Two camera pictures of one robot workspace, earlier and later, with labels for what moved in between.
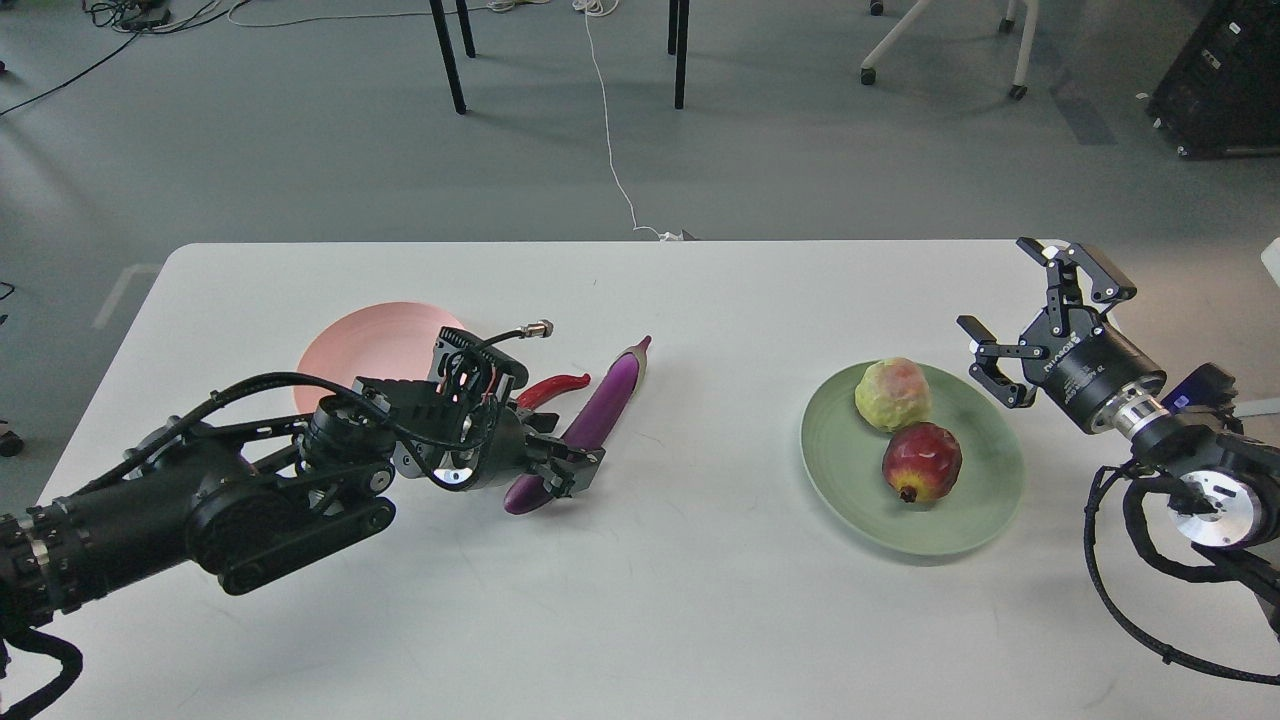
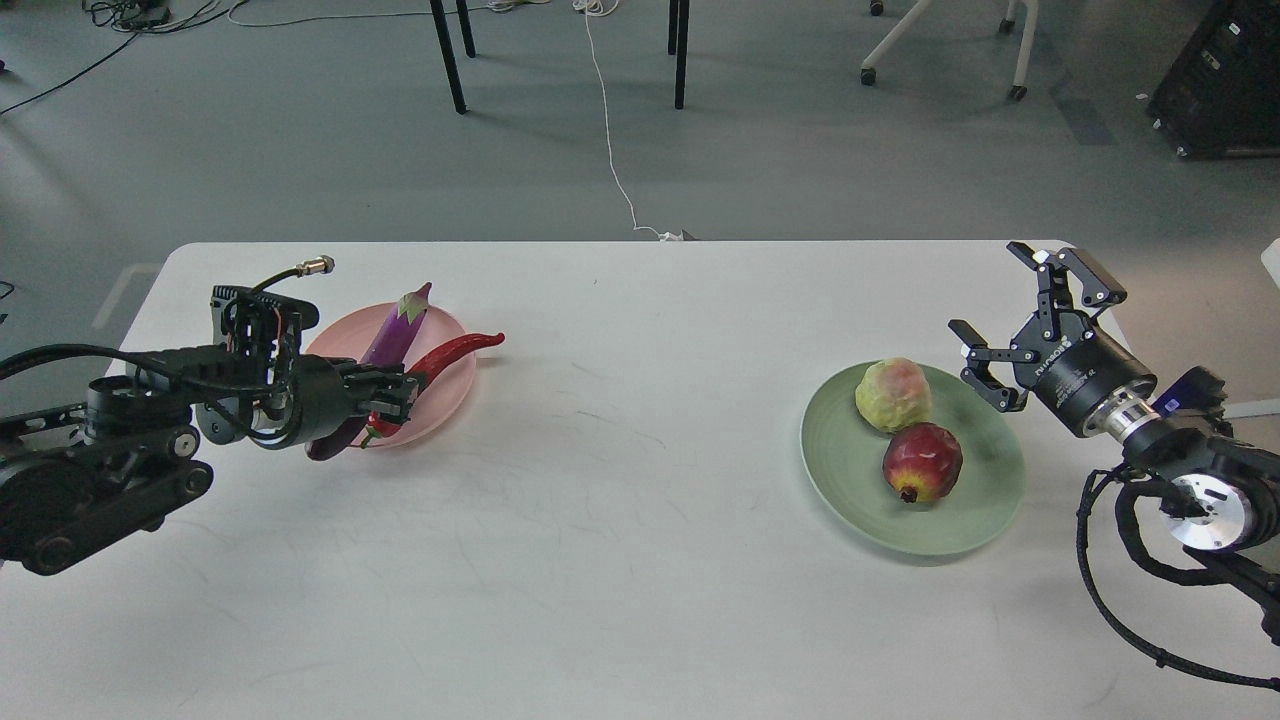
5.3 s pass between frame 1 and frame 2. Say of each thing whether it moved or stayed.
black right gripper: stayed
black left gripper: moved
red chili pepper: moved
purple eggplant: moved
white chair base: stayed
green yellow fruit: stayed
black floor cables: stayed
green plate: stayed
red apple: stayed
